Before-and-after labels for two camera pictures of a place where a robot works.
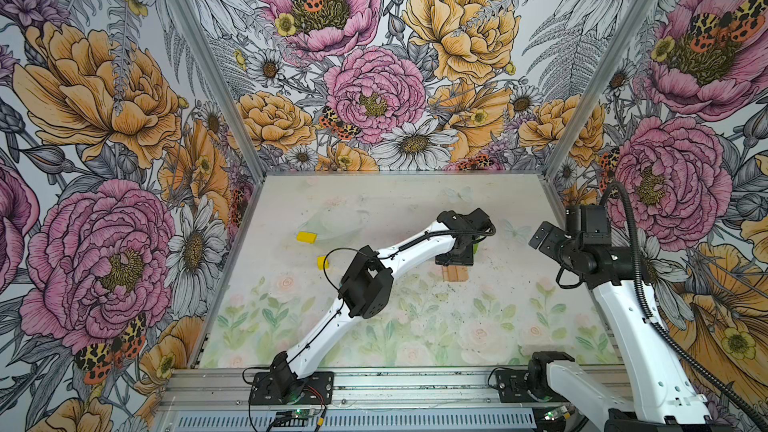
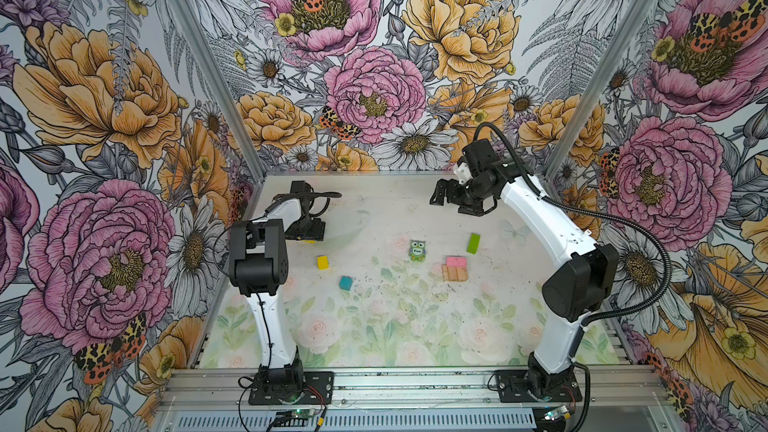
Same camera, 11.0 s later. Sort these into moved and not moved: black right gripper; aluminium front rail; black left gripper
Moved: black right gripper; black left gripper
Not moved: aluminium front rail
